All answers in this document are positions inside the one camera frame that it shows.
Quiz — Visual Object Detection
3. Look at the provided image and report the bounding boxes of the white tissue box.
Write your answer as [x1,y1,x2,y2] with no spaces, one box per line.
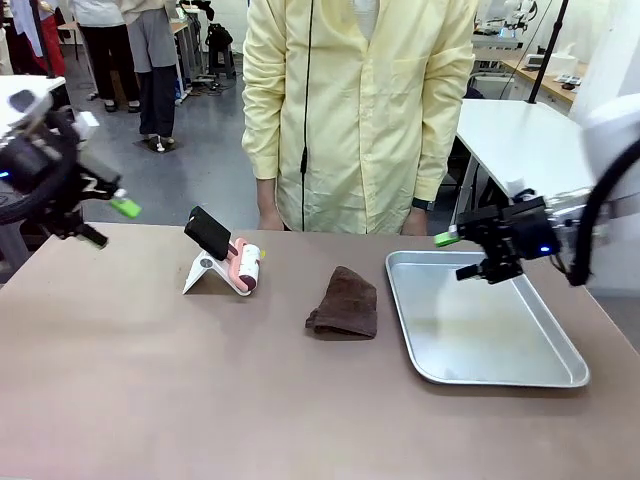
[554,43,582,76]

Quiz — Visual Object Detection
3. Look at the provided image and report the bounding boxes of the person's right forearm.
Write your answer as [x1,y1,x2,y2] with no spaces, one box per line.
[255,177,279,216]

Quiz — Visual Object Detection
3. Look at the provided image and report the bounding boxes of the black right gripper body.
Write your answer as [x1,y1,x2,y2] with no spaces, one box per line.
[499,195,562,261]

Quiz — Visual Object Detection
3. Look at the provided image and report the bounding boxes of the person's right hand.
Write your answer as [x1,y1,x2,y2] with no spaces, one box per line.
[258,209,285,232]

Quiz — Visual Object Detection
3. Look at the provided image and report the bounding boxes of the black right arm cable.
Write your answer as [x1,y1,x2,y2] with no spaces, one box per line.
[568,139,640,287]

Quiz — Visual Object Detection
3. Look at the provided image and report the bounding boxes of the grey standing desk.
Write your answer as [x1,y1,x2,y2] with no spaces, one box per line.
[169,0,207,104]

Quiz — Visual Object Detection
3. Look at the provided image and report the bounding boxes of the person in yellow shirt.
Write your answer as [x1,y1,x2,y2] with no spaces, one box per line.
[241,0,480,236]

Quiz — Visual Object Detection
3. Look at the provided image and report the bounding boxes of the white table behind robot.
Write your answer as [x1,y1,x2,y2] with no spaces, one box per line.
[0,74,67,101]

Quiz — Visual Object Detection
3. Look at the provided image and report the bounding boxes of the bystander in red trousers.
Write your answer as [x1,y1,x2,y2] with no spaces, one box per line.
[29,0,67,77]

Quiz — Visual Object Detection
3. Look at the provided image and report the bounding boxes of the silver metal tray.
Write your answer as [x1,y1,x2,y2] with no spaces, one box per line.
[384,249,591,389]

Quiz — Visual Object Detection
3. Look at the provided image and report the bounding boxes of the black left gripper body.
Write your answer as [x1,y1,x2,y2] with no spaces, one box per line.
[0,109,85,236]

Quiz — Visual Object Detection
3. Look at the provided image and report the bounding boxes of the black tripod pole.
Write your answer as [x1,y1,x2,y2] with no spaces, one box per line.
[528,0,570,104]

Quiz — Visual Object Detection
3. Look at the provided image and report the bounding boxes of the wooden lab desk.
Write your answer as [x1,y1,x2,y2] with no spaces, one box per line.
[499,57,587,104]

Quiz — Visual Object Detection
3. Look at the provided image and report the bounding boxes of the bystander in black trousers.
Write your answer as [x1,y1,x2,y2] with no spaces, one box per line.
[69,0,142,112]

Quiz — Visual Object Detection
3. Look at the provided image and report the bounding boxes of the lab bench with equipment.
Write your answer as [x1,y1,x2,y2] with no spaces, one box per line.
[469,0,534,66]

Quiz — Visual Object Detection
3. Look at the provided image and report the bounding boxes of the person's left hand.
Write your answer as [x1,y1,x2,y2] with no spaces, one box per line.
[401,208,429,236]

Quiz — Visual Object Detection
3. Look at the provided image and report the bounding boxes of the brown cloth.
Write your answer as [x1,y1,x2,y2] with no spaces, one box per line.
[304,265,378,340]

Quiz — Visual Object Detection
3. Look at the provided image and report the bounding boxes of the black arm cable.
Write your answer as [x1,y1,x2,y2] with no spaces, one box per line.
[0,107,81,226]
[568,139,640,287]

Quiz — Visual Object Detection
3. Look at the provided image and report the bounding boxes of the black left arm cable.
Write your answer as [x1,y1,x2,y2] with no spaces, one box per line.
[0,107,81,226]

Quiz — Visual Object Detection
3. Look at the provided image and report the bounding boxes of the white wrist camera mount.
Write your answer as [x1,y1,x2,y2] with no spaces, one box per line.
[0,89,54,139]

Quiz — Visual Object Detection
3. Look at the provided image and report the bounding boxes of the black stool with bag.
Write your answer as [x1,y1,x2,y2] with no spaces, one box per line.
[205,22,236,81]

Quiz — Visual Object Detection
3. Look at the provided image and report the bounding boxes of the white side table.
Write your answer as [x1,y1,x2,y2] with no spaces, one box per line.
[455,98,601,201]

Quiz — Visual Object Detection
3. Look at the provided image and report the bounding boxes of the black cord on shirt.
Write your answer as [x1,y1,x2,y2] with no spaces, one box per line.
[299,0,315,232]

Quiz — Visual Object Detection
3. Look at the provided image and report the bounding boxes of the pink lint roller black grip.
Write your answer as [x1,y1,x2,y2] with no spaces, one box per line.
[183,205,265,297]

